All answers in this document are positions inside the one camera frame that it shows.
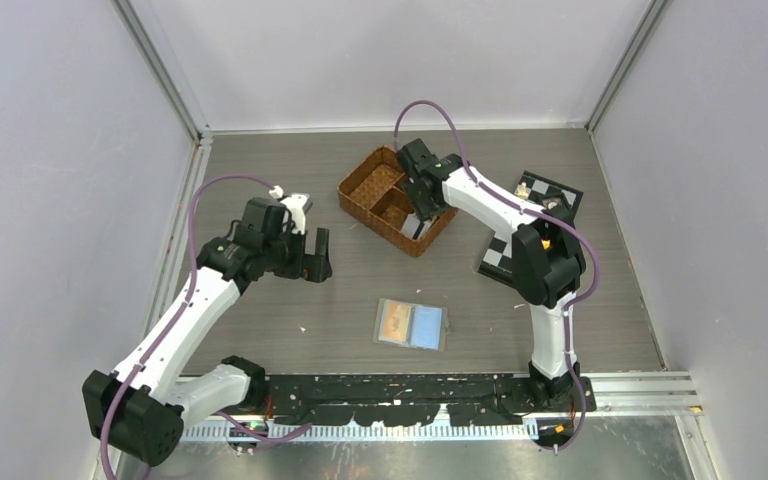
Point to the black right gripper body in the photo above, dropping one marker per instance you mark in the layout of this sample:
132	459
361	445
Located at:
424	208

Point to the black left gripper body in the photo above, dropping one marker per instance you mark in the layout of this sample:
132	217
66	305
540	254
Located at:
286	254

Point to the taupe leather card holder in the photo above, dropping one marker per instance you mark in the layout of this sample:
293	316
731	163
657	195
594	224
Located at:
429	327

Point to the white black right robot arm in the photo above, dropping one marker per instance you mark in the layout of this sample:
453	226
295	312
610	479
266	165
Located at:
547	261

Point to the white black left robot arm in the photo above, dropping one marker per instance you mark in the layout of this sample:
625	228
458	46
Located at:
140	408

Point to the striped grey card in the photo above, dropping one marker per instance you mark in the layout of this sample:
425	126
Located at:
414	228

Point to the woven brown compartment basket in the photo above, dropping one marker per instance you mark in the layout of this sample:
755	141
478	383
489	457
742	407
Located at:
371	193

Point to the cream chess piece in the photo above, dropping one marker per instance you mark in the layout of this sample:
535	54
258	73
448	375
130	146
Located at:
522	191

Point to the black square framed object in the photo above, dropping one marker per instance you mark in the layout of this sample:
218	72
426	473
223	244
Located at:
555	201

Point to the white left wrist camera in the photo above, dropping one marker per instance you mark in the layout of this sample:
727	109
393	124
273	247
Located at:
297	205

